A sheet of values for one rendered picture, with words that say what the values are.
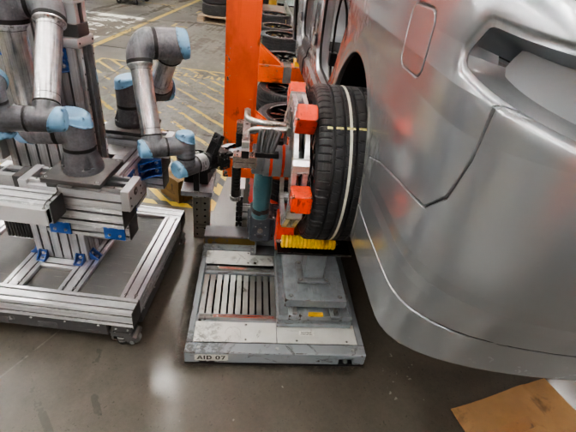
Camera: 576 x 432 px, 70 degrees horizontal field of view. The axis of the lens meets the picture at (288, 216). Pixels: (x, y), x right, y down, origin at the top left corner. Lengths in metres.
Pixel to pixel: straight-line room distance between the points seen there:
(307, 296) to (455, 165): 1.30
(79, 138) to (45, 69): 0.31
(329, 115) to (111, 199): 0.89
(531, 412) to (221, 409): 1.36
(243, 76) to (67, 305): 1.31
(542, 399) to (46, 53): 2.39
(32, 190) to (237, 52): 1.06
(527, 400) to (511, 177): 1.62
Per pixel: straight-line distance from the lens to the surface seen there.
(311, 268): 2.08
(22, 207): 1.78
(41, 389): 2.10
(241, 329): 2.05
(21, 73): 1.67
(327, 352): 2.02
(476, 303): 0.99
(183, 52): 1.77
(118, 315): 1.98
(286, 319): 2.03
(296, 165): 1.51
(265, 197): 1.97
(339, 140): 1.51
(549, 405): 2.37
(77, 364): 2.13
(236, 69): 2.11
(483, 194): 0.86
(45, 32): 1.53
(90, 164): 1.73
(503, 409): 2.24
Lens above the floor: 1.62
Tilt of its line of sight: 33 degrees down
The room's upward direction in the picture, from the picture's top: 7 degrees clockwise
